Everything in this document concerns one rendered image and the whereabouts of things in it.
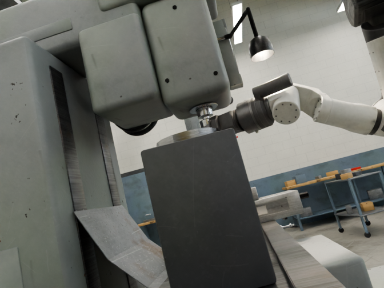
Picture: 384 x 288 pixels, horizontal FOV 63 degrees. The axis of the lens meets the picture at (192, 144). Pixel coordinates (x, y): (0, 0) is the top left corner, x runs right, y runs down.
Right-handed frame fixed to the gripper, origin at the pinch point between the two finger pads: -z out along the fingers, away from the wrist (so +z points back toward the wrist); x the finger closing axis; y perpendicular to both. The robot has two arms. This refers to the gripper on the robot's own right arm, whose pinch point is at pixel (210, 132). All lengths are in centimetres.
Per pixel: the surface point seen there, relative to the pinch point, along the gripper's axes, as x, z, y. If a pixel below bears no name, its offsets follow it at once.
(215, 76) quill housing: 7.0, 9.4, -11.6
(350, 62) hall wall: -724, 51, -205
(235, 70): -2.6, 11.9, -15.0
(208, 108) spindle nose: 1.1, 2.2, -6.2
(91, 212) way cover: 21.2, -30.6, 13.7
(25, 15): 27, -35, -48
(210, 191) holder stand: 47, 20, 18
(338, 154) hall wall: -689, -35, -7
